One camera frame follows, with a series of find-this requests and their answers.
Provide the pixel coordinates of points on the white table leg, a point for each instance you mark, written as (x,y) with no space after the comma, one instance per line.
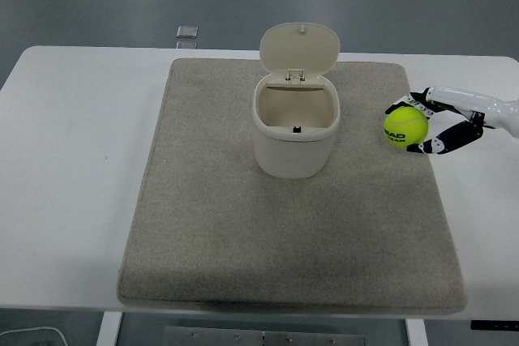
(108,330)
(415,334)

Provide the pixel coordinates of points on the grey metal plate with screws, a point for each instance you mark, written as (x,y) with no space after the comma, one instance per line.
(223,338)

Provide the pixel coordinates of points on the cream plastic bin with flip lid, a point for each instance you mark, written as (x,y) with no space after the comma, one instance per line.
(294,151)

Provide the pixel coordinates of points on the black table control panel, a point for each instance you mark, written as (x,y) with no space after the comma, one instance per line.
(494,325)

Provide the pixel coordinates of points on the beige-grey felt mat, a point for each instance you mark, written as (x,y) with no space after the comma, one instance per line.
(284,232)

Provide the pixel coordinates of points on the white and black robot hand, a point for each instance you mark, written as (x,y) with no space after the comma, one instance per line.
(466,99)

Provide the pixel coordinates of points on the yellow-green tennis ball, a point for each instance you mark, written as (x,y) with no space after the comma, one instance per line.
(405,127)

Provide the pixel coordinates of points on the small metal floor plate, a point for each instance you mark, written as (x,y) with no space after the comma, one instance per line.
(186,44)
(187,31)

